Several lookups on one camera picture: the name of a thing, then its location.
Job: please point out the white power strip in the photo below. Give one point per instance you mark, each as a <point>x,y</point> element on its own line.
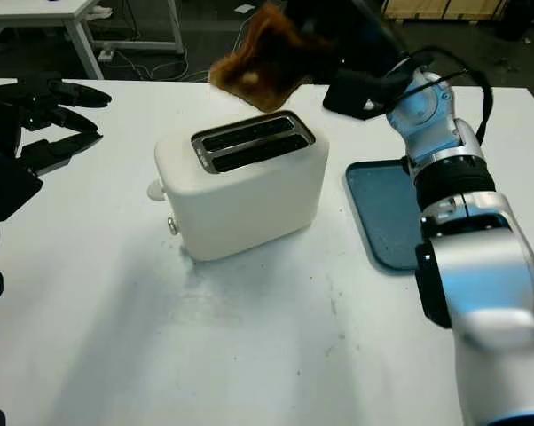
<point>106,55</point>

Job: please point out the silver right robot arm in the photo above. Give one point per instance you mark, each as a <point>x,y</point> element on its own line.
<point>484,266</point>

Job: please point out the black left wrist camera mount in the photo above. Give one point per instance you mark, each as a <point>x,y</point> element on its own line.
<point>5,188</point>

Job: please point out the white paper sheet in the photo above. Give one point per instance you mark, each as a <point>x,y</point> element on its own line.
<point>244,9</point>

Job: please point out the browned toast slice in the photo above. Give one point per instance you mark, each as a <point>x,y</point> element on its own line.
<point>253,75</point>

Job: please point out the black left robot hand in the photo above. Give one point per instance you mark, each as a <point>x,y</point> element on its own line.
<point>41,106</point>

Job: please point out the blue plastic tray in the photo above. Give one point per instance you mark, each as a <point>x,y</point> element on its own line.
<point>382,213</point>

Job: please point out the wooden crate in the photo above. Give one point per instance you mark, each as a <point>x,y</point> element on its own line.
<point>449,6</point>

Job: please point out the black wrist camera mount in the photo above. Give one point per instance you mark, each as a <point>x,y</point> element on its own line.
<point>5,188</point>
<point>351,95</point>

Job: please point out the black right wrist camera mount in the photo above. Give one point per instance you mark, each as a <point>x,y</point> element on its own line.
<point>351,95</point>

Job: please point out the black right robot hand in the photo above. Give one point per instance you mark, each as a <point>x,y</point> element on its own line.
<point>364,35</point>

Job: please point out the black bin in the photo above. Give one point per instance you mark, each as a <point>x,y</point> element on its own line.
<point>517,20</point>

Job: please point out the cream two-slot toaster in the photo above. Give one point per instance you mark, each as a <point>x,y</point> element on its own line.
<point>245,208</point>

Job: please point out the white desk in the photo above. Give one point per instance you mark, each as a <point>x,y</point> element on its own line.
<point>78,26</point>

